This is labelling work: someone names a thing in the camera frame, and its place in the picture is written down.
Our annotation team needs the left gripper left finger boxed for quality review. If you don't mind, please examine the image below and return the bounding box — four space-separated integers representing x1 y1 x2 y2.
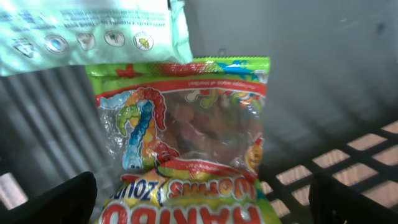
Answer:
1 172 97 224

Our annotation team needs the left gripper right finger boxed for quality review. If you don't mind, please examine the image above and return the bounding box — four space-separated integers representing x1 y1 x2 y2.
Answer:
308 174 397 224

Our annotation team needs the Haribo gummy worms bag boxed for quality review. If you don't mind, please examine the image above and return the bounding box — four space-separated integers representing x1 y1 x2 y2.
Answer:
86 56 280 223

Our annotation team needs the mint green wipes pack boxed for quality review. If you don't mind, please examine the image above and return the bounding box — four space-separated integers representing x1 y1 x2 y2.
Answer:
1 0 193 77

